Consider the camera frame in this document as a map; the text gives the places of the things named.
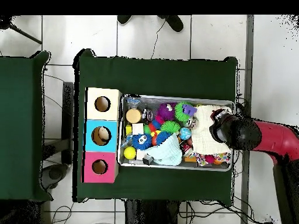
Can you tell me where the red black packet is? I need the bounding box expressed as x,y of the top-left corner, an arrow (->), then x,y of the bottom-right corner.
179,141 -> 193,158

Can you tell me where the cream waffle cloth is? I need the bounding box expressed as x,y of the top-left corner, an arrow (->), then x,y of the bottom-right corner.
191,104 -> 233,156

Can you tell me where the clear mesh bin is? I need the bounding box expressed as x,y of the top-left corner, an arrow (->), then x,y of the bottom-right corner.
118,95 -> 236,172

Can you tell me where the wooden box with three holes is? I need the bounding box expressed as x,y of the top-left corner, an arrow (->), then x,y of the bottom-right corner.
82,86 -> 122,184

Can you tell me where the black silver round toy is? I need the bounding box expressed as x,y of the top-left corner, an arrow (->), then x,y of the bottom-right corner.
142,108 -> 154,123

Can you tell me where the round wooden disc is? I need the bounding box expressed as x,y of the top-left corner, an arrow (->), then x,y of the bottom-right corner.
126,108 -> 142,124

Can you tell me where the blue fuzzy ball with eyes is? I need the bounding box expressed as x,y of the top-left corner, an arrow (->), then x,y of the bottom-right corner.
132,132 -> 153,151

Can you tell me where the purple spiky ball with eyes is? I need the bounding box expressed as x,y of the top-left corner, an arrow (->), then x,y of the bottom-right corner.
157,103 -> 176,121

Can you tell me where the small green spiky ball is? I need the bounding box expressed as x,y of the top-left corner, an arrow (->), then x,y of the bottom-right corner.
160,121 -> 181,135

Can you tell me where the clear crumpled plastic packet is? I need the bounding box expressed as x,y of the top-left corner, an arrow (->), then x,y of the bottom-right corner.
126,96 -> 142,106

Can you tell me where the large green spiky ball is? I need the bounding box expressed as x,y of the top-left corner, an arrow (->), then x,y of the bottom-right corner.
174,101 -> 196,123

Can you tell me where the mint green knit cloth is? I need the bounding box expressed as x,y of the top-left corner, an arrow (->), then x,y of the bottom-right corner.
145,132 -> 183,166

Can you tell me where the yellow ball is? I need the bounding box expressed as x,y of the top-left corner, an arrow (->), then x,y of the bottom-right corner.
123,146 -> 137,160

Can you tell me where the blue globe ball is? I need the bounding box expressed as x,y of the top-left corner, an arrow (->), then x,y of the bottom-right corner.
179,127 -> 192,141

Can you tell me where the purple plastic block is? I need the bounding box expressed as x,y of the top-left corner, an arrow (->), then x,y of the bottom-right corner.
182,104 -> 198,117

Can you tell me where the person's foot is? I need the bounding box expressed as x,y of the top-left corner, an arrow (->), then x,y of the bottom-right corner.
116,15 -> 134,26
157,15 -> 185,33

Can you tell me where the green cloth side table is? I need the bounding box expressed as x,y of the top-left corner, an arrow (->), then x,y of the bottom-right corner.
0,50 -> 52,202

